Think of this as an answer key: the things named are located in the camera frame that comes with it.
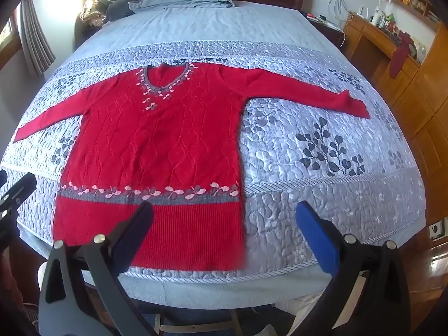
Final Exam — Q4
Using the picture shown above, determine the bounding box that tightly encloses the dark red hanging cloth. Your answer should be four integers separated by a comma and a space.
389, 31, 415, 79

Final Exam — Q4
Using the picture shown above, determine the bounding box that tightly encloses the wooden desk cabinet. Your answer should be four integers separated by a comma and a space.
342, 15, 447, 224

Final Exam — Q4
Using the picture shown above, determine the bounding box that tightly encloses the red knit sweater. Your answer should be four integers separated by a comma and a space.
15, 62, 368, 272

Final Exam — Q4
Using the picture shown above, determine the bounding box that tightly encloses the wooden window frame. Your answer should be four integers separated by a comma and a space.
0, 8, 21, 69

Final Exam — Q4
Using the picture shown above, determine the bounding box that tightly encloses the wall power socket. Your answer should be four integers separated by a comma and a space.
428, 220, 445, 241

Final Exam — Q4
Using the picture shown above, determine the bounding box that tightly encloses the pile of clothes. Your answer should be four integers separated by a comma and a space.
79, 0, 142, 27

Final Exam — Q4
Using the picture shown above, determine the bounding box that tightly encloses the grey curtain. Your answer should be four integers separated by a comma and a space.
18, 0, 55, 77

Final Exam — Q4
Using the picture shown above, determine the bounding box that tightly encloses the grey quilted leaf bedspread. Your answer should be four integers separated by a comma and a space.
1, 2, 426, 309

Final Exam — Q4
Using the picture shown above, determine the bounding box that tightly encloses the white bottle on desk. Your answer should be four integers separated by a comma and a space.
370, 7, 382, 26

